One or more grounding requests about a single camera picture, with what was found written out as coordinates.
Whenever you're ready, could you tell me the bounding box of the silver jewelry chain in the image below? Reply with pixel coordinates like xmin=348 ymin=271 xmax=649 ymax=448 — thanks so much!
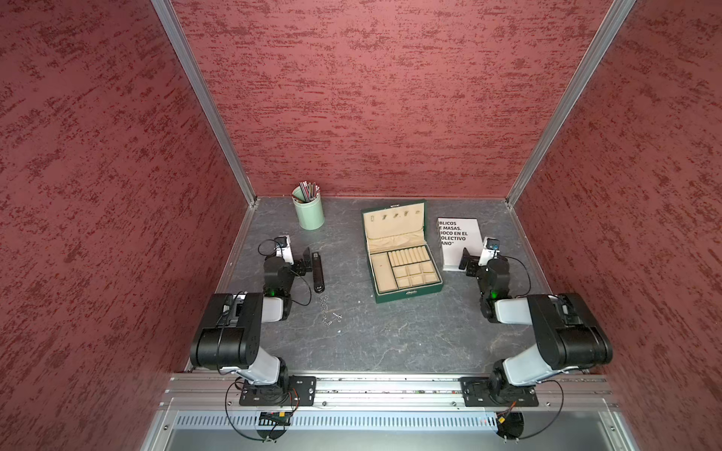
xmin=319 ymin=292 xmax=343 ymax=326

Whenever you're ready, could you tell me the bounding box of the green jewelry box beige lining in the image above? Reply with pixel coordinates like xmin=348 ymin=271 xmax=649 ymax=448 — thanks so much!
xmin=362 ymin=200 xmax=444 ymax=304

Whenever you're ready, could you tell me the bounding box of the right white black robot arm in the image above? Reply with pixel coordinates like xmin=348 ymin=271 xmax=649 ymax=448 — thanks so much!
xmin=460 ymin=250 xmax=613 ymax=392

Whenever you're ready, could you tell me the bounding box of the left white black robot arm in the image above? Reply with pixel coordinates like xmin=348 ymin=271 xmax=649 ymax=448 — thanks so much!
xmin=189 ymin=256 xmax=306 ymax=391

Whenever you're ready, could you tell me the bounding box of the white printed paper sheet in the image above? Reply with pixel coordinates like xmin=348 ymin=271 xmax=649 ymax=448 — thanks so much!
xmin=437 ymin=217 xmax=483 ymax=272

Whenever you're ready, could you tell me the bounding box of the mint green pencil cup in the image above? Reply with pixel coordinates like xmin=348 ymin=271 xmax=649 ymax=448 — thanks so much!
xmin=291 ymin=187 xmax=325 ymax=230

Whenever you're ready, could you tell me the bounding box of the coloured pencils bundle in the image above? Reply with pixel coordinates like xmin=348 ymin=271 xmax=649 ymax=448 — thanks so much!
xmin=297 ymin=182 xmax=320 ymax=203

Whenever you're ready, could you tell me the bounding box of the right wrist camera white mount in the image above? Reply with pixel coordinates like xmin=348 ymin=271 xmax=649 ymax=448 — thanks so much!
xmin=479 ymin=237 xmax=500 ymax=266

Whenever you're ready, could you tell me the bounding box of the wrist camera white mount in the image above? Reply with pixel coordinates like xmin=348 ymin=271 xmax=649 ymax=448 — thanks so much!
xmin=274 ymin=235 xmax=294 ymax=264
xmin=479 ymin=237 xmax=500 ymax=266

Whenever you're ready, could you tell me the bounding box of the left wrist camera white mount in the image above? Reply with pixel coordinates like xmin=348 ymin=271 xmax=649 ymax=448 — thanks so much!
xmin=274 ymin=235 xmax=294 ymax=264

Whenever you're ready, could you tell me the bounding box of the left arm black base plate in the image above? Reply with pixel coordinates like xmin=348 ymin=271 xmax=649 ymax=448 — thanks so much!
xmin=239 ymin=376 xmax=318 ymax=408

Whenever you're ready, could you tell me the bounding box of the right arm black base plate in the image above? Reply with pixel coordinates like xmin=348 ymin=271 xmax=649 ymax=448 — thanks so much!
xmin=459 ymin=376 xmax=539 ymax=408

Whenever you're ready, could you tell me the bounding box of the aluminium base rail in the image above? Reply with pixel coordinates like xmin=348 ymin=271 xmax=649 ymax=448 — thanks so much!
xmin=159 ymin=371 xmax=620 ymax=413

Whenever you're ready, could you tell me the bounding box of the left aluminium corner post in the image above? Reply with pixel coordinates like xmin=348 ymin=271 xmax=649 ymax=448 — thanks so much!
xmin=152 ymin=0 xmax=257 ymax=208

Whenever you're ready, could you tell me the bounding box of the aluminium corner post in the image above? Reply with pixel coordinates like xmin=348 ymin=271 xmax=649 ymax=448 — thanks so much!
xmin=506 ymin=0 xmax=636 ymax=209
xmin=152 ymin=0 xmax=257 ymax=208

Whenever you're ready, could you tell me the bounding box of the right aluminium corner post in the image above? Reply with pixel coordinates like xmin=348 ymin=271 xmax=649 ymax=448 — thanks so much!
xmin=506 ymin=0 xmax=636 ymax=209

